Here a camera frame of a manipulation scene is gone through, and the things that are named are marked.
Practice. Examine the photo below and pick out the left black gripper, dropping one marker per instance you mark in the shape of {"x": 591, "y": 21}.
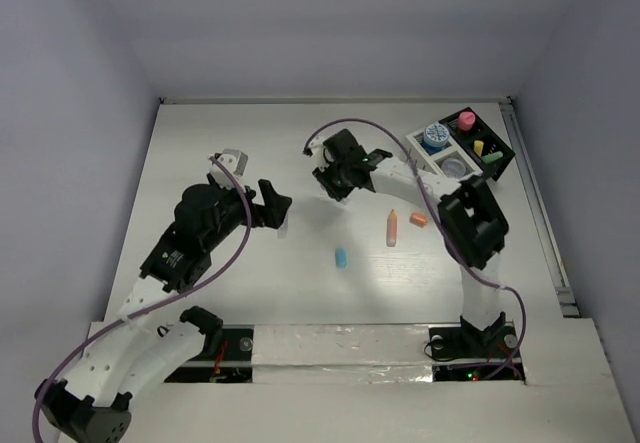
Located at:
{"x": 270, "y": 214}

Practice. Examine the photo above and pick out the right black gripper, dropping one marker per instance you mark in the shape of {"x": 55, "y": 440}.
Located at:
{"x": 322, "y": 173}

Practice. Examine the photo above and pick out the clear round jar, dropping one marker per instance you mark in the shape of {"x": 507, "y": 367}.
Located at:
{"x": 454, "y": 167}

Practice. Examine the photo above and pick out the pink capped tube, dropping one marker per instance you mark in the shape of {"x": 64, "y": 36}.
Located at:
{"x": 465, "y": 121}

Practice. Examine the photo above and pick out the yellow highlighter pen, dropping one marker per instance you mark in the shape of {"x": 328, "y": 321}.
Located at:
{"x": 478, "y": 147}

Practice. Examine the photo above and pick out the green highlighter pen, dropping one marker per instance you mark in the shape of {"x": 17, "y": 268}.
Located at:
{"x": 492, "y": 157}

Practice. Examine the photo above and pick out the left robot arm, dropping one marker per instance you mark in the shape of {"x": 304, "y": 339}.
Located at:
{"x": 93, "y": 400}

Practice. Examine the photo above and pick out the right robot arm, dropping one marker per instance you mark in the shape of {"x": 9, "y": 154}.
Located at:
{"x": 466, "y": 213}

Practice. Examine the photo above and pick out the orange tip white pen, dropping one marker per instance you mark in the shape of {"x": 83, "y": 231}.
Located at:
{"x": 283, "y": 229}

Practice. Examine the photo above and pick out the blue eraser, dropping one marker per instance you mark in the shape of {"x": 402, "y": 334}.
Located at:
{"x": 341, "y": 260}

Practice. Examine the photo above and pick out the orange pencil shaped pen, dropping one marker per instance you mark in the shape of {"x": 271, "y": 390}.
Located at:
{"x": 391, "y": 229}

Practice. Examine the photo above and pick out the dark orange eraser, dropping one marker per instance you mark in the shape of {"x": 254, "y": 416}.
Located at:
{"x": 418, "y": 219}

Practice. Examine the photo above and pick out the white slotted container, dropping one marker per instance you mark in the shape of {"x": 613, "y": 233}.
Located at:
{"x": 432, "y": 163}

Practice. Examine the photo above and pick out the black container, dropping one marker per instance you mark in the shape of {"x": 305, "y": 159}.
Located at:
{"x": 486, "y": 149}

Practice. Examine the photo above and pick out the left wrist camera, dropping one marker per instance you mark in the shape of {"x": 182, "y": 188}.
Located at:
{"x": 235, "y": 161}

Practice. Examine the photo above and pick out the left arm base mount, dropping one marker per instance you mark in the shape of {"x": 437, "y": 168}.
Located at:
{"x": 232, "y": 363}

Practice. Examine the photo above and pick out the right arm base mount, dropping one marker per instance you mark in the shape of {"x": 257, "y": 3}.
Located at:
{"x": 454, "y": 360}

